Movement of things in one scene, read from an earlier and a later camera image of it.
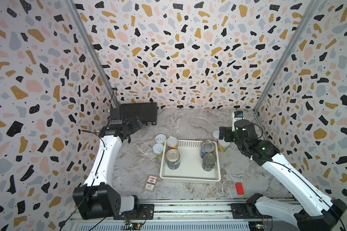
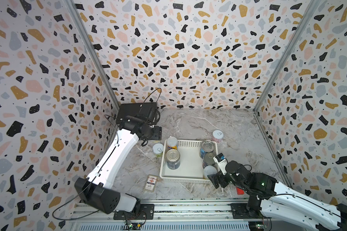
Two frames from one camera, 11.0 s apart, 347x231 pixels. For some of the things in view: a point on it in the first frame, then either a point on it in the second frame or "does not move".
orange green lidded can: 222,145 → 209,170
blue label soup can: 206,146 does not move
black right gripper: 228,133 → 220,176
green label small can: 157,149 does not move
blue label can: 173,158 does not move
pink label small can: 215,135 does not move
